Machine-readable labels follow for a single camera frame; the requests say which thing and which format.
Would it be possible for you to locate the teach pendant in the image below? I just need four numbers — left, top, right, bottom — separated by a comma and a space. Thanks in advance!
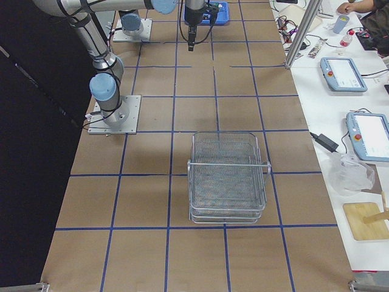
320, 57, 368, 92
346, 112, 388, 162

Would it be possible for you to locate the wooden board stand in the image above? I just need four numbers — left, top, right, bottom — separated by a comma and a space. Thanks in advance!
343, 191, 388, 241

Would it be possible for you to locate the wire mesh shelf rack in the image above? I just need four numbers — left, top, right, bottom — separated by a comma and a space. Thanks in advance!
187, 131, 271, 224

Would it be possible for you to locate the clear plastic bag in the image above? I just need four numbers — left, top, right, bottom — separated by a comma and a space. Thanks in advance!
328, 153, 376, 196

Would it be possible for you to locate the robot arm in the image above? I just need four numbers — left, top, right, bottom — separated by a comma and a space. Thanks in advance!
119, 10, 143, 37
33, 1, 176, 128

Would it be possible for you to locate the blue plastic tray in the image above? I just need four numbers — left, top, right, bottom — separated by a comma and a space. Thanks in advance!
182, 1, 230, 26

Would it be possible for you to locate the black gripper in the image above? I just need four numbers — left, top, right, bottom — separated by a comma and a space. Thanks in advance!
184, 6, 203, 51

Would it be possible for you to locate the near teach pendant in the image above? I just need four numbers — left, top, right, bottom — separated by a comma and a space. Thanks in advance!
346, 112, 388, 162

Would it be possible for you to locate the black power adapter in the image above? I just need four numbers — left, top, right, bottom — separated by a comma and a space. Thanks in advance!
309, 132, 339, 153

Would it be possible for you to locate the far teach pendant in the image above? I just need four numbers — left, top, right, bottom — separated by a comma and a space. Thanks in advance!
320, 57, 368, 92

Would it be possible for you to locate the aluminium frame post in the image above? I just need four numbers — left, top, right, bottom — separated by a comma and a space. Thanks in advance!
284, 0, 322, 69

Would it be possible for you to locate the plastic drink bottle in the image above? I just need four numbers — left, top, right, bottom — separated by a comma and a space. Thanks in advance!
339, 29, 355, 49

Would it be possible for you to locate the blue cup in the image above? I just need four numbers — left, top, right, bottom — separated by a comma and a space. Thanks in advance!
332, 15, 349, 34

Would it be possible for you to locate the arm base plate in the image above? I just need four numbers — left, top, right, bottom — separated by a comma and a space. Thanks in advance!
112, 18, 153, 43
87, 95, 142, 135

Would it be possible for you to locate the beige plastic tray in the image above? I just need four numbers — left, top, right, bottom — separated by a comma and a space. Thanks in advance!
279, 4, 323, 32

